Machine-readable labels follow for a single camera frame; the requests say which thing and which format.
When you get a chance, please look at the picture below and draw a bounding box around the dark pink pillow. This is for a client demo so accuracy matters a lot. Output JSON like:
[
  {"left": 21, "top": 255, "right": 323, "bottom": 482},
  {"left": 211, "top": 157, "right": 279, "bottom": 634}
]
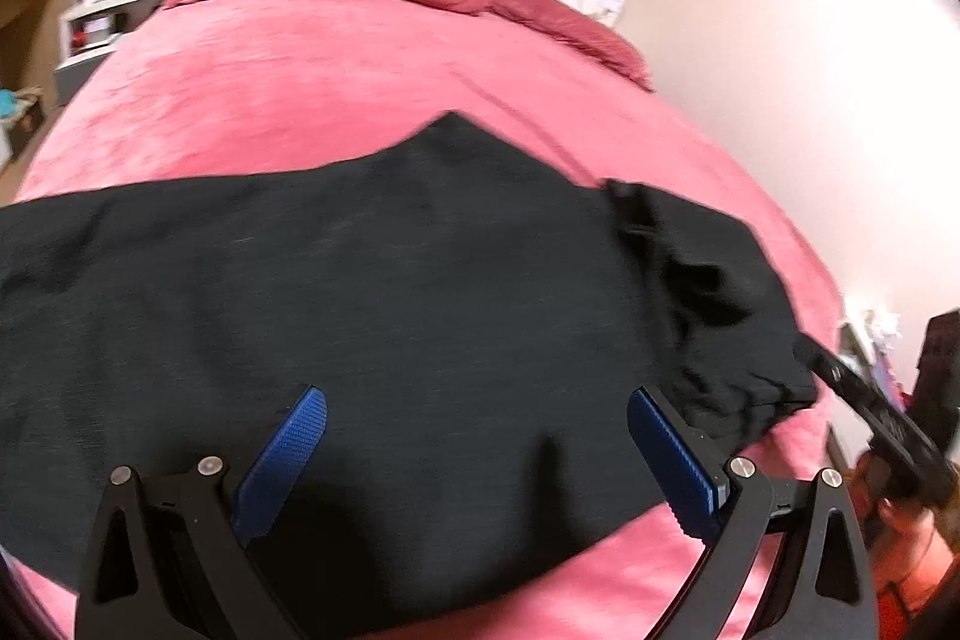
[{"left": 488, "top": 0, "right": 654, "bottom": 92}]

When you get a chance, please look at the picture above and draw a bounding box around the black knitted garment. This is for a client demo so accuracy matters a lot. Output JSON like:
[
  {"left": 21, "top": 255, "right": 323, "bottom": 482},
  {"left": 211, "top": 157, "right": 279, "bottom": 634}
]
[{"left": 2, "top": 115, "right": 817, "bottom": 638}]

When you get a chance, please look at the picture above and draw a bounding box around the white bedside table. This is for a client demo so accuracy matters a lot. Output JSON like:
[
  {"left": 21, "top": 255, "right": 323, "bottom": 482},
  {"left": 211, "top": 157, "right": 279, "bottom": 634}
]
[{"left": 53, "top": 0, "right": 163, "bottom": 107}]

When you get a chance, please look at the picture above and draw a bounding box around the person's right hand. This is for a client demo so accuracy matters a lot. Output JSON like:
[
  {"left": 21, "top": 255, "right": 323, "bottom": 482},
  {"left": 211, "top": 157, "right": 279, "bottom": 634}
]
[{"left": 846, "top": 452, "right": 958, "bottom": 614}]

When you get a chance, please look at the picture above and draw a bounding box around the small dark storage box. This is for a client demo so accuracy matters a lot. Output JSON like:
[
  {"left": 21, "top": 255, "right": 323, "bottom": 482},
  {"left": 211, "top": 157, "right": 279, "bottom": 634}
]
[{"left": 2, "top": 88, "right": 46, "bottom": 159}]

